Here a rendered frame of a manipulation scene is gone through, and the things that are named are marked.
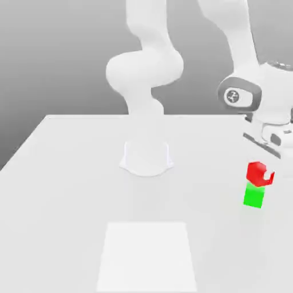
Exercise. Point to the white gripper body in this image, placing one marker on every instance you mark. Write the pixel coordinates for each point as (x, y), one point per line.
(263, 146)

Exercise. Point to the small red cube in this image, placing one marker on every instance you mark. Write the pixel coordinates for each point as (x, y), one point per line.
(255, 174)

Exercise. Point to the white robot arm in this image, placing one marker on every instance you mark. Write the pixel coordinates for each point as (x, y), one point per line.
(146, 68)

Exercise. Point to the small green cube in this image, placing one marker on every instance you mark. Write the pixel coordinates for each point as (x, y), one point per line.
(253, 198)

